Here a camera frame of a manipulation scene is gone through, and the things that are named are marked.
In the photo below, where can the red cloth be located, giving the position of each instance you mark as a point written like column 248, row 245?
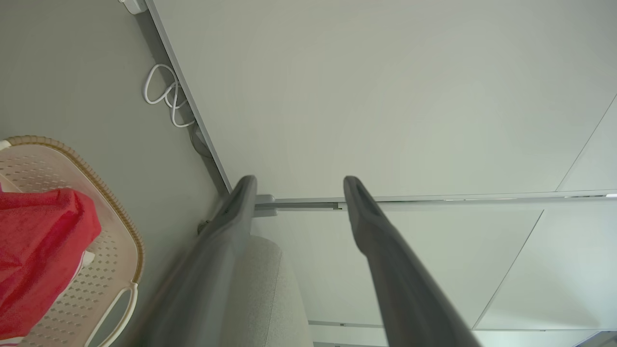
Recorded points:
column 38, row 250

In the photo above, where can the white power box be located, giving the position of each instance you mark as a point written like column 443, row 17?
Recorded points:
column 134, row 5

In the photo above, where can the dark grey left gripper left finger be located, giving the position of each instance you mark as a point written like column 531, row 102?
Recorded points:
column 212, row 270

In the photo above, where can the beige perforated plastic laundry basket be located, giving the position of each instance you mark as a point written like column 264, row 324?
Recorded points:
column 108, row 270

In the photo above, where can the white partition panel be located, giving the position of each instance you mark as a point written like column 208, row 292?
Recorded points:
column 458, row 260
column 385, row 96

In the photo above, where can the light grey fabric cushion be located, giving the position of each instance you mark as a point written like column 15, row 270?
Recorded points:
column 270, row 299

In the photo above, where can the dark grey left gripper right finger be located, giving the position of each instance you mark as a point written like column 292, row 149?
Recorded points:
column 400, row 289

